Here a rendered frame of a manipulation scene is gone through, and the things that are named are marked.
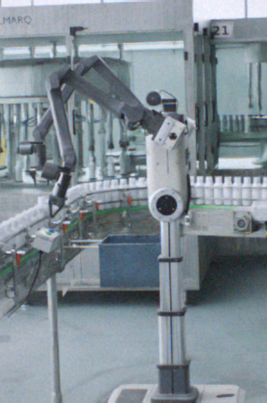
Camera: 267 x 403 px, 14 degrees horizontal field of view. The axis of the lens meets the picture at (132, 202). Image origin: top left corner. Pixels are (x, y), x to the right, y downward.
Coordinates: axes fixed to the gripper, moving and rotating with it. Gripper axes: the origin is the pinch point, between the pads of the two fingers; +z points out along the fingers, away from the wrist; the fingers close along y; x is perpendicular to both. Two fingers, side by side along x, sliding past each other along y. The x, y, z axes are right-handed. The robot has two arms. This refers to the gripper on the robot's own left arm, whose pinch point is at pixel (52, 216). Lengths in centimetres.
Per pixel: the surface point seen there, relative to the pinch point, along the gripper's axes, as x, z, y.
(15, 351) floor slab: -35, 138, -232
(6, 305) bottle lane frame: -1.9, 35.7, 28.0
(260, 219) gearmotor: 87, -8, -162
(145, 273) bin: 40, 25, -74
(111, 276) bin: 25, 33, -74
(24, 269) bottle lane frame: -5.1, 27.0, -4.0
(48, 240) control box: 2.5, 9.7, 3.7
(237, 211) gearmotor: 73, -6, -172
